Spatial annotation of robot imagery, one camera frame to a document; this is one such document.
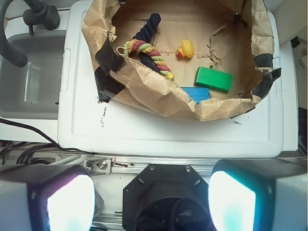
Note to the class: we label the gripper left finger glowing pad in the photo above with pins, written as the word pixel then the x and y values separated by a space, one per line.
pixel 46 198

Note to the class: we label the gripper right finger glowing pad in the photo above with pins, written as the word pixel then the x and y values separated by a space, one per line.
pixel 259 194

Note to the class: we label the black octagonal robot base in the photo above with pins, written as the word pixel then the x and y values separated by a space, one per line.
pixel 166 198

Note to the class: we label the yellow rubber duck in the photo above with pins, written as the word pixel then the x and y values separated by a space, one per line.
pixel 186 49

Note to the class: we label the white plastic tray lid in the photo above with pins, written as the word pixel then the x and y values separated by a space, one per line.
pixel 116 128

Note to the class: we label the grey plastic bin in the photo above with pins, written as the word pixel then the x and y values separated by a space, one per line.
pixel 32 92

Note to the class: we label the blue rectangular block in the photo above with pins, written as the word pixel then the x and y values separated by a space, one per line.
pixel 198 94

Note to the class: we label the green rectangular block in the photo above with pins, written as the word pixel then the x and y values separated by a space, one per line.
pixel 213 79

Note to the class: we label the aluminium rail with bracket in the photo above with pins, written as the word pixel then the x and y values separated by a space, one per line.
pixel 106 164

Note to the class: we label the multicolour braided rope toy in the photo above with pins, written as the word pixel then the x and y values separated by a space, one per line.
pixel 151 52

